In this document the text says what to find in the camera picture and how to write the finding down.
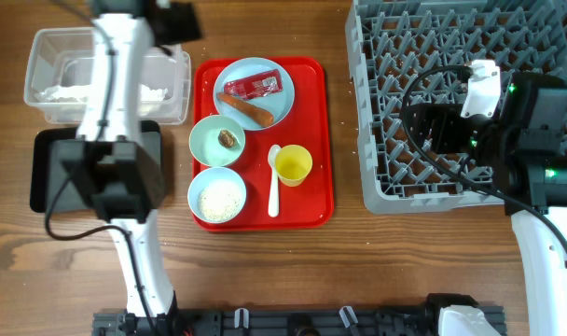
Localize red snack wrapper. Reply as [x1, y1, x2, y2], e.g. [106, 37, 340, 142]
[224, 69, 283, 101]

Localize light green bowl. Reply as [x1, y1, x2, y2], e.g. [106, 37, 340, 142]
[189, 115, 246, 167]

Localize brown food scrap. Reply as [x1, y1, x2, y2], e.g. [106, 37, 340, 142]
[217, 130, 238, 148]

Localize orange carrot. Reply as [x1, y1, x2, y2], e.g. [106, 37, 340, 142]
[216, 92, 274, 127]

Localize white paper napkin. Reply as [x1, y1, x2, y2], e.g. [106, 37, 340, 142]
[35, 84, 168, 103]

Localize yellow plastic cup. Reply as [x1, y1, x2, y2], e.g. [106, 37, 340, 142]
[275, 145, 313, 187]

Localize light blue bowl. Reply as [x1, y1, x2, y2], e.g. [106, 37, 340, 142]
[187, 167, 247, 224]

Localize white rice pile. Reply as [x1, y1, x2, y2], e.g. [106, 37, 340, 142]
[198, 179, 242, 222]

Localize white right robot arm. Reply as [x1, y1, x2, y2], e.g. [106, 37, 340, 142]
[400, 60, 567, 335]

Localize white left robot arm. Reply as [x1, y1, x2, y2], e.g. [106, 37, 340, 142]
[44, 1, 202, 329]

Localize grey plastic dishwasher rack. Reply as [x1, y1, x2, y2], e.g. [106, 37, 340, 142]
[345, 0, 567, 215]

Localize clear plastic waste bin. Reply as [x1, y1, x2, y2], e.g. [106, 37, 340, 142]
[23, 27, 191, 125]

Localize black waste tray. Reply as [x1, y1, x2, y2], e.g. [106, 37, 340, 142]
[30, 120, 163, 214]

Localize light blue round plate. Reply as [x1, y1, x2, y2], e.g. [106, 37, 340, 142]
[214, 57, 295, 131]

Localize white plastic spoon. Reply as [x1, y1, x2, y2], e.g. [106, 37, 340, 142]
[268, 145, 281, 217]

